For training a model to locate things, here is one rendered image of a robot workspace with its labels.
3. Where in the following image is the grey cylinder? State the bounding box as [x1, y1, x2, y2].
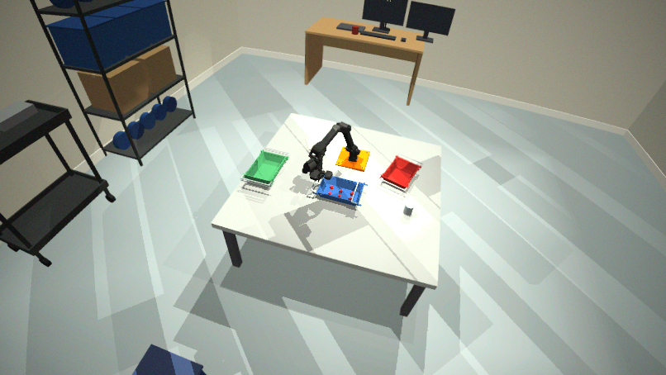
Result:
[403, 202, 415, 216]

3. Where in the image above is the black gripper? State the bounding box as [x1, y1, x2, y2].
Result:
[302, 165, 333, 180]

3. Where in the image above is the red plastic tray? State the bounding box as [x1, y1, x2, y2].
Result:
[378, 153, 423, 192]

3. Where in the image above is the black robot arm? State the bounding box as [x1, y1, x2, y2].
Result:
[303, 122, 361, 181]

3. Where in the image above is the blue plastic tray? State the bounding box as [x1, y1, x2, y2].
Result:
[313, 176, 368, 206]

